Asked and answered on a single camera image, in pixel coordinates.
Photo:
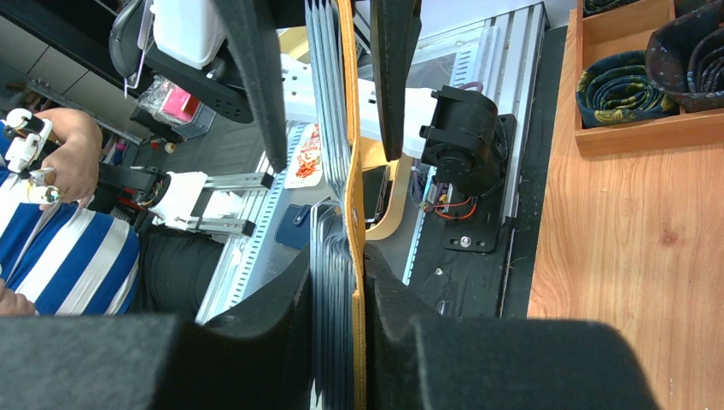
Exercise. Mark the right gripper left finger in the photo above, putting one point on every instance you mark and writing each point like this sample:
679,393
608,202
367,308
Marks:
255,355

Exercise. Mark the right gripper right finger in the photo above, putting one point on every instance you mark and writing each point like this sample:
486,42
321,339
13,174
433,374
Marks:
419,359

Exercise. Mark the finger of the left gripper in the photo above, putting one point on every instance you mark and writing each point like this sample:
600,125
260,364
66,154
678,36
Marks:
395,29
253,42

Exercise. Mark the yellow leather card holder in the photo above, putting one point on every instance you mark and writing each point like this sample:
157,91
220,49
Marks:
331,263

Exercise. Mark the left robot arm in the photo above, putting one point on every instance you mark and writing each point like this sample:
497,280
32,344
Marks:
290,66

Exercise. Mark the blue wallet on floor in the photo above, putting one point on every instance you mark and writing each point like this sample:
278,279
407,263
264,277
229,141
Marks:
293,231

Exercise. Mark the black smartphone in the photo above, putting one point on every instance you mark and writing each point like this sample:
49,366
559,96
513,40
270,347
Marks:
375,181

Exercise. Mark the yellow tray with phone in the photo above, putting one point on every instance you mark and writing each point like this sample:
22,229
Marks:
396,188

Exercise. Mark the person in striped shirt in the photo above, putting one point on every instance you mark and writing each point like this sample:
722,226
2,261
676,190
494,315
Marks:
64,258

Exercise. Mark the wooden compartment tray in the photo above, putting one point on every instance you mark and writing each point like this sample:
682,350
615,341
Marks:
606,28

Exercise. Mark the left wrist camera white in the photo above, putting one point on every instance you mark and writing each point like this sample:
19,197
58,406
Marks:
190,31

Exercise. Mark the aluminium frame rails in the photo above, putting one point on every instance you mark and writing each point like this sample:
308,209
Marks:
461,155

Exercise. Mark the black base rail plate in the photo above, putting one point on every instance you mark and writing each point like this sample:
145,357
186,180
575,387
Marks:
466,285

